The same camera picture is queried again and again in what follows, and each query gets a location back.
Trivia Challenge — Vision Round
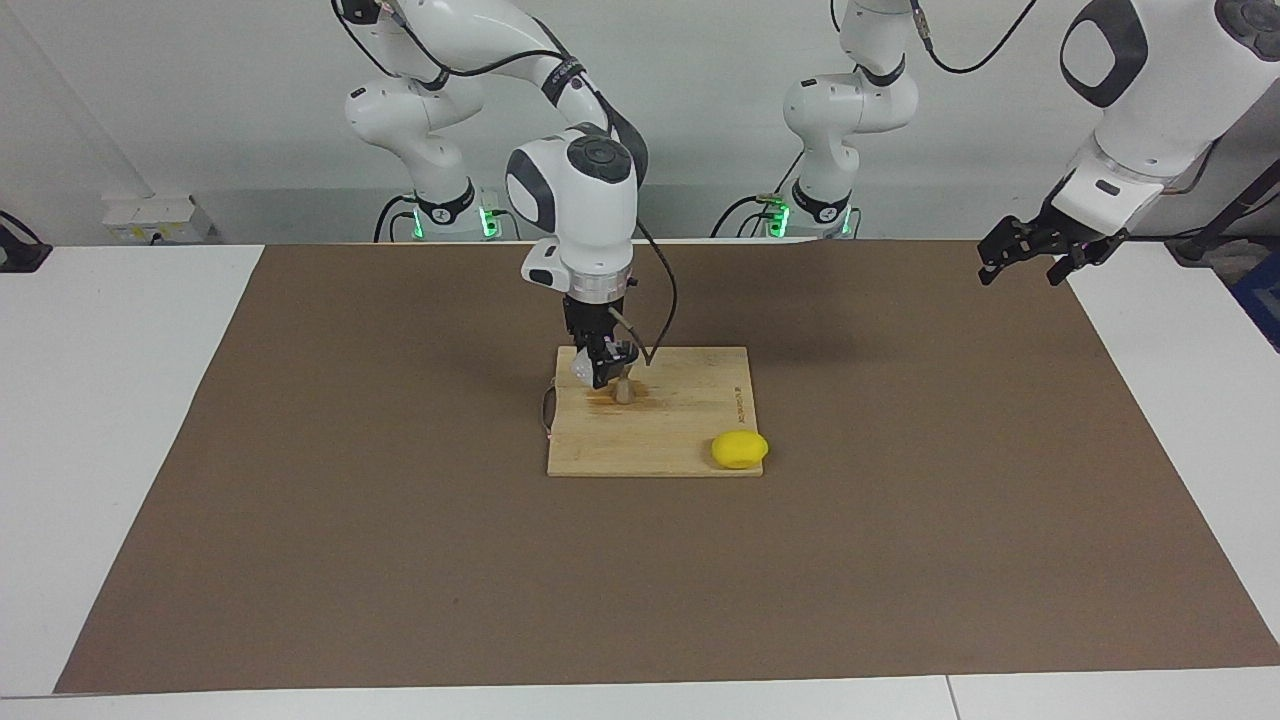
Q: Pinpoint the black stand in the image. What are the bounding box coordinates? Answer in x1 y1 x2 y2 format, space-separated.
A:
1168 160 1280 267

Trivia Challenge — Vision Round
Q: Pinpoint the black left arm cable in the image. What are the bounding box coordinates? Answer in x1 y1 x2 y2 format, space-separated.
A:
910 0 1226 196

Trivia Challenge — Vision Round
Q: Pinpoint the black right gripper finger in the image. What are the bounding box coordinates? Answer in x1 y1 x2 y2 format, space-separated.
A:
977 218 1046 286
1047 250 1101 288

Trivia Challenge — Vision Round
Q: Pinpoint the blue box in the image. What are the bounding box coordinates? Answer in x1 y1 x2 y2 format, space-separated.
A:
1232 250 1280 353

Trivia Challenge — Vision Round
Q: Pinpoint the white power strip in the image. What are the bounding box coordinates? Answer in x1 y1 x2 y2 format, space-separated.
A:
102 195 217 245

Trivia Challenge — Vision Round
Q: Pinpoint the brown table mat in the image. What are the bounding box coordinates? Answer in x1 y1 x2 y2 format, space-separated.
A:
53 240 1280 694

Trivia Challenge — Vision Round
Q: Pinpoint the black clamp mount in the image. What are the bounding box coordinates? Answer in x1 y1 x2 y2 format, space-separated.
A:
0 210 53 273

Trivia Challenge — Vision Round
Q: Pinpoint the yellow lemon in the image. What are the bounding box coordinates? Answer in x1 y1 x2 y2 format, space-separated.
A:
711 430 770 470

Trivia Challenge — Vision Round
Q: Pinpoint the black base cable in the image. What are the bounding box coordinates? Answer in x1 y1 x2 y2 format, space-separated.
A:
710 195 793 239
374 195 423 244

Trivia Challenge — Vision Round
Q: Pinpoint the bamboo cutting board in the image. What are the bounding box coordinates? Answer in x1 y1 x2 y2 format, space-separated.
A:
540 346 764 478

